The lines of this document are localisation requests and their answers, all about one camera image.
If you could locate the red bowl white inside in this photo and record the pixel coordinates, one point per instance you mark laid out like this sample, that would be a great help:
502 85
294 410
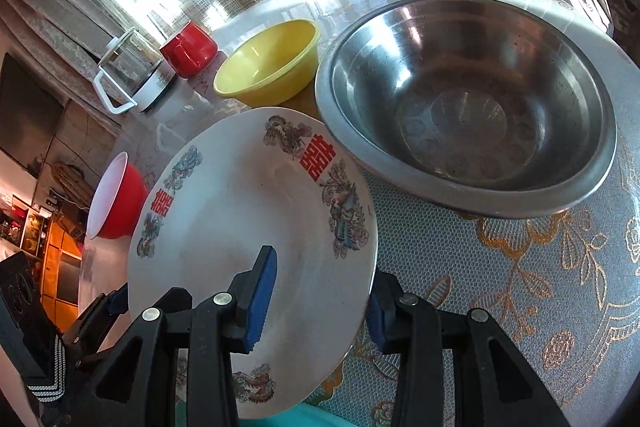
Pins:
117 201

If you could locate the orange cabinet shelf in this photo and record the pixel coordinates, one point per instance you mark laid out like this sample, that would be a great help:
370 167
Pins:
59 280

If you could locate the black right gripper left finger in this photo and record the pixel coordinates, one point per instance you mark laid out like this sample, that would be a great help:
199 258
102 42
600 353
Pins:
134 383

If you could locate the large stainless steel bowl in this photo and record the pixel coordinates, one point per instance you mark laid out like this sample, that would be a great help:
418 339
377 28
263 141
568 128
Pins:
475 105

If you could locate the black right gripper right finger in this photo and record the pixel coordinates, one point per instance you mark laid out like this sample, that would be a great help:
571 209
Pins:
494 385

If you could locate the red ceramic mug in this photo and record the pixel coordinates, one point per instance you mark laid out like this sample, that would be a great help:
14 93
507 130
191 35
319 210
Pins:
189 50

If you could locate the yellow plastic bowl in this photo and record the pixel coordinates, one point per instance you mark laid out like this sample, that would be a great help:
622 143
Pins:
272 66

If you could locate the white decorated ceramic plate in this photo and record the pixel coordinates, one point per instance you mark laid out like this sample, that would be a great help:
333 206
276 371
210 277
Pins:
267 177

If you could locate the white glass electric kettle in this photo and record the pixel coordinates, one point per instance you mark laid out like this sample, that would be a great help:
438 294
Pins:
132 73

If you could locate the floral lace tablecloth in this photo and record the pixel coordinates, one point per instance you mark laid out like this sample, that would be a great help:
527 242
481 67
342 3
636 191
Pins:
565 287

